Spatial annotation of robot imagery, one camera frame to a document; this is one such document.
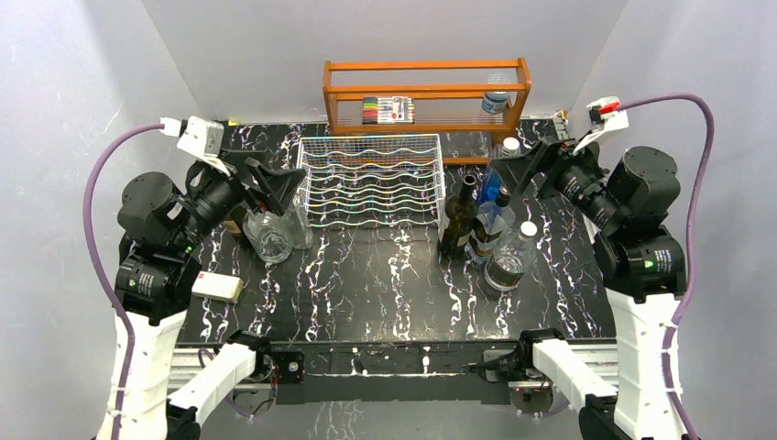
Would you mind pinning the white wire wine rack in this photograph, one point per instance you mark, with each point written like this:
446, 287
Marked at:
372, 181

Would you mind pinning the orange wooden shelf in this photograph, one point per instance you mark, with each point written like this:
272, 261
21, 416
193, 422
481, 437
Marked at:
447, 95

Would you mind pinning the pack of coloured markers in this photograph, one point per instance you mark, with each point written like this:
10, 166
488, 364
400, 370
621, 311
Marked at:
388, 110

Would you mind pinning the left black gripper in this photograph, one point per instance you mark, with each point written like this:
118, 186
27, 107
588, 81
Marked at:
278, 186

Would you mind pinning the clear bottle black label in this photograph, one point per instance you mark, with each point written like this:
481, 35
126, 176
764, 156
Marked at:
513, 257

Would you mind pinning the square bottle brown label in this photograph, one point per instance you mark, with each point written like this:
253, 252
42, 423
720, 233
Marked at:
493, 219

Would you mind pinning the blue glass bottle white cap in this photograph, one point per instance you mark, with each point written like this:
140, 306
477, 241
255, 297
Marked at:
491, 182

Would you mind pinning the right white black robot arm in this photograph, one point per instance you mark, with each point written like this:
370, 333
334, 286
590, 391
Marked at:
644, 271

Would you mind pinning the tall clear glass bottle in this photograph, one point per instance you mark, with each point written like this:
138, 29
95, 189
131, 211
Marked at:
301, 234

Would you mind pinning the white box red mark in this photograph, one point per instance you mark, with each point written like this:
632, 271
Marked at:
224, 288

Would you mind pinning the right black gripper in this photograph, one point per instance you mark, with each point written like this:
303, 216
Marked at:
515, 170

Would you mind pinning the round clear bottle white cap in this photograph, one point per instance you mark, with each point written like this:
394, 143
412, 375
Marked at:
268, 235

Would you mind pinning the dark wine bottle left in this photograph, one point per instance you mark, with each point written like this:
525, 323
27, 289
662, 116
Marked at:
234, 225

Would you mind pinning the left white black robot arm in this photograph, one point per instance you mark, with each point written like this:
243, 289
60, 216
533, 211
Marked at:
152, 292

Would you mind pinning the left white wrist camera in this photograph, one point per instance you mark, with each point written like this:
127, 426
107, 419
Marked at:
202, 139

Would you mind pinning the dark green wine bottle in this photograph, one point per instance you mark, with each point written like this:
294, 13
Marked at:
456, 223

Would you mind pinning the small white blue jar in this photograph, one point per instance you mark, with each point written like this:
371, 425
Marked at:
494, 102

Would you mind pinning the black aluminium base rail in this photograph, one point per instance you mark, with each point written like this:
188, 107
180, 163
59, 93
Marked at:
414, 371

